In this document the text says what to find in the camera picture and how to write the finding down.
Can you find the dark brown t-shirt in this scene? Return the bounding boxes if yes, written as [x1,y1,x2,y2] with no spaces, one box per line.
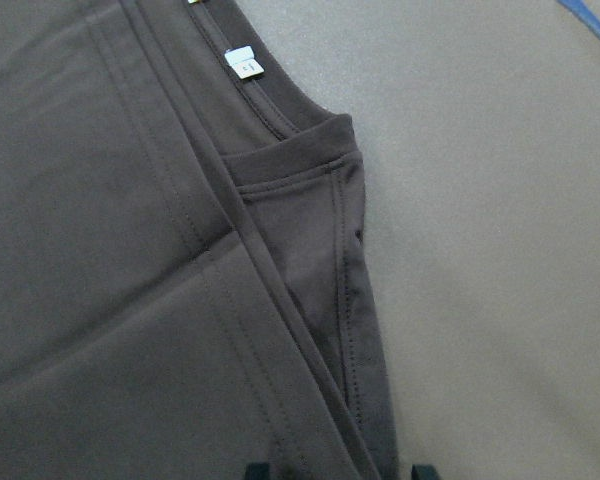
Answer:
[0,1,399,479]

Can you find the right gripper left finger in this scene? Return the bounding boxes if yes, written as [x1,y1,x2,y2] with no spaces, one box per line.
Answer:
[244,462,271,480]

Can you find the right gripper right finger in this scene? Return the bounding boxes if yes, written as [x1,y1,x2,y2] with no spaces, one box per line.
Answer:
[411,464,441,480]

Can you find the blue tape grid lines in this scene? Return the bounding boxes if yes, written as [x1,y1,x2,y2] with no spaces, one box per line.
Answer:
[557,0,600,41]

